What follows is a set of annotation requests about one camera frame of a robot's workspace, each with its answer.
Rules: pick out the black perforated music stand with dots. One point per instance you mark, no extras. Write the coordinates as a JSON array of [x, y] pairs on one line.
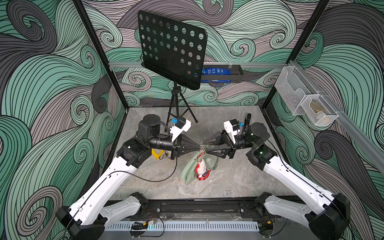
[[174, 50]]

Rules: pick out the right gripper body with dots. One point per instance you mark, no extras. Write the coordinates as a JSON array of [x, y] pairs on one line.
[[231, 143]]

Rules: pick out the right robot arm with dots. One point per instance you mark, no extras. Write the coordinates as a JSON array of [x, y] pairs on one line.
[[327, 215]]

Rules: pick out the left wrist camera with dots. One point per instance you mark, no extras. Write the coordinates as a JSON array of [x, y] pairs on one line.
[[180, 125]]

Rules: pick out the blue snack package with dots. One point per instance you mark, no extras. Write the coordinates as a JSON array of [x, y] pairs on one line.
[[216, 71]]

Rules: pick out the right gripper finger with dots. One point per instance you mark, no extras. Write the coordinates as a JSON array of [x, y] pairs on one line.
[[214, 140], [217, 151]]

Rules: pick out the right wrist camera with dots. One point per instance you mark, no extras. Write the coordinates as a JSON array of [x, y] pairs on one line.
[[232, 128]]

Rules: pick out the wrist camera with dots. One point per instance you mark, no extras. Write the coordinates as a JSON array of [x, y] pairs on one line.
[[180, 125], [232, 128]]

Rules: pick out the black wall tray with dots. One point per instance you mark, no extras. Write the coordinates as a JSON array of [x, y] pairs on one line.
[[235, 77]]

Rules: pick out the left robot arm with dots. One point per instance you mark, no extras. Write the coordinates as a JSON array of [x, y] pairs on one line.
[[89, 216]]

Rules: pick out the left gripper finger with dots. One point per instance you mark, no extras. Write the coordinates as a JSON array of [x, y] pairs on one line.
[[186, 142], [185, 150]]

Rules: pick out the large clear wall bin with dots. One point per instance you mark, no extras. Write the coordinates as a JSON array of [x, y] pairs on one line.
[[293, 85]]

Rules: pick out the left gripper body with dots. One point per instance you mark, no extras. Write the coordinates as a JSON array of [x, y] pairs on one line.
[[174, 145]]

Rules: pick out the green fabric bag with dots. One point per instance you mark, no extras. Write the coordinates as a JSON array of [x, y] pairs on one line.
[[189, 175]]

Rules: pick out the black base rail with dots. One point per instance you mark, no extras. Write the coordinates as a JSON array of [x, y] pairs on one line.
[[246, 207]]

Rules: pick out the small clear wall bin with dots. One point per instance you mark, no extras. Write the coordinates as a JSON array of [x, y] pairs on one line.
[[319, 112]]

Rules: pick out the white perforated cable duct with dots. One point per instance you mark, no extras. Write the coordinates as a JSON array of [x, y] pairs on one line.
[[205, 226]]

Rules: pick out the yellow plastic triangle frame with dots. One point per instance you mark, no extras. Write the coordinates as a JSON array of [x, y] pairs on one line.
[[159, 154]]

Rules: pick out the red white plush keychain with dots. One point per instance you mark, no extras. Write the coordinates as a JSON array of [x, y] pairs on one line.
[[201, 168]]

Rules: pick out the black stapler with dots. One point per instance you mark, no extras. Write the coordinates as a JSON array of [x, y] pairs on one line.
[[247, 120]]

